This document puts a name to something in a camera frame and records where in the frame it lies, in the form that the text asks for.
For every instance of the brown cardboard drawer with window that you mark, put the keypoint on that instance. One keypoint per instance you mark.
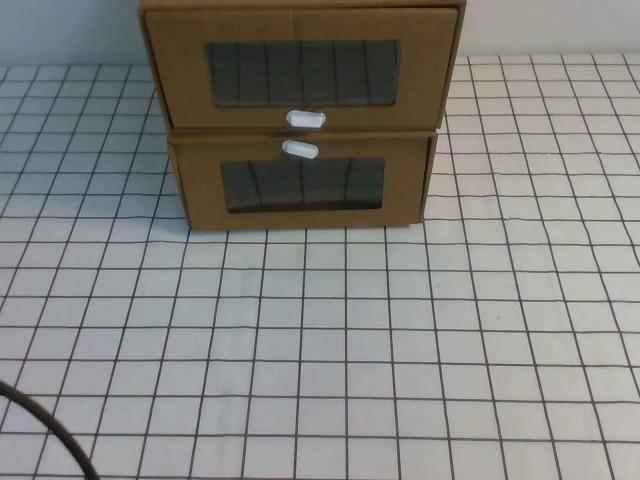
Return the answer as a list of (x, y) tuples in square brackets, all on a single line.
[(175, 75), (200, 200)]

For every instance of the white grid tablecloth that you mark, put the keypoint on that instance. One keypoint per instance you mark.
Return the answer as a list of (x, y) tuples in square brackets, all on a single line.
[(350, 350)]

